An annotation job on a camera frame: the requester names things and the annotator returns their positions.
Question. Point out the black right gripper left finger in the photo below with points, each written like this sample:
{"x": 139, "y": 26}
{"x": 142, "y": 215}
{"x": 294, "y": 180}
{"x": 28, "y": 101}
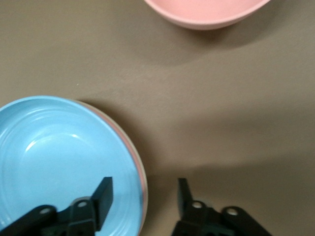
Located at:
{"x": 103, "y": 201}

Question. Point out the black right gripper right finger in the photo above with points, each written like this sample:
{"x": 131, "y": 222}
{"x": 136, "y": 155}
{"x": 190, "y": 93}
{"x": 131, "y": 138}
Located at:
{"x": 187, "y": 211}

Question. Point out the beige plate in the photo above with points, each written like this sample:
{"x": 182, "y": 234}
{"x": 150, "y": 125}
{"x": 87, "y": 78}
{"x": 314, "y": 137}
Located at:
{"x": 145, "y": 186}

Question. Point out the pink bowl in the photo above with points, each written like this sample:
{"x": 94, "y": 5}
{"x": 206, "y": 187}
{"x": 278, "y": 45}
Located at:
{"x": 209, "y": 12}

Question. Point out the pink plate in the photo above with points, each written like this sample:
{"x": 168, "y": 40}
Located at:
{"x": 139, "y": 177}

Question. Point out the blue plate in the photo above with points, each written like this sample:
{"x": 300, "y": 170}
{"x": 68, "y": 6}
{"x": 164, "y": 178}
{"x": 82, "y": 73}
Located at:
{"x": 61, "y": 152}

